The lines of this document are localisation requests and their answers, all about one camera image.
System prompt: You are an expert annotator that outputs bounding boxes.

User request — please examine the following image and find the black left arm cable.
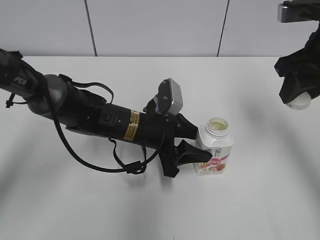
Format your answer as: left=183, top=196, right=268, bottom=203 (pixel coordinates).
left=4, top=73, right=167, bottom=176

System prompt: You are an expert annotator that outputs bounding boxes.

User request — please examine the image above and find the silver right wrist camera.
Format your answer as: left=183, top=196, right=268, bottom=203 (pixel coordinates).
left=277, top=0, right=320, bottom=25

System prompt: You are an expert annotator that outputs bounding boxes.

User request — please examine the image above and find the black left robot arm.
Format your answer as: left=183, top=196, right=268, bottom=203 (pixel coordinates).
left=0, top=50, right=212, bottom=178

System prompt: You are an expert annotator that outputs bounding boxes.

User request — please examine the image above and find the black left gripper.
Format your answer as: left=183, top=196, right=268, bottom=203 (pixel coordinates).
left=139, top=98, right=213, bottom=178

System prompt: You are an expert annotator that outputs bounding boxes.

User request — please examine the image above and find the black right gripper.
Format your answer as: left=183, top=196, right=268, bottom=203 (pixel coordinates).
left=274, top=25, right=320, bottom=103

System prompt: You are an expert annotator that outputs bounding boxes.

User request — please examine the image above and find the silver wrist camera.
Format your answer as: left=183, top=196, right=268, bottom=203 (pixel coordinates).
left=154, top=78, right=183, bottom=116
left=277, top=0, right=320, bottom=25

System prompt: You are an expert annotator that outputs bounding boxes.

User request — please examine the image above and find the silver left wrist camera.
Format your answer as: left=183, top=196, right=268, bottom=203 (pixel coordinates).
left=154, top=78, right=183, bottom=116

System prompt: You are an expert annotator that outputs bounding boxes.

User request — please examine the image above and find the white plastic screw cap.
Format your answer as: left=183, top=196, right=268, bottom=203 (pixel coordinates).
left=285, top=91, right=312, bottom=111

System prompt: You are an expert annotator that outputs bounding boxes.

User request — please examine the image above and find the white yili changqing yogurt bottle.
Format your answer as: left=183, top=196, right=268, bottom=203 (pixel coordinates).
left=194, top=117, right=234, bottom=176

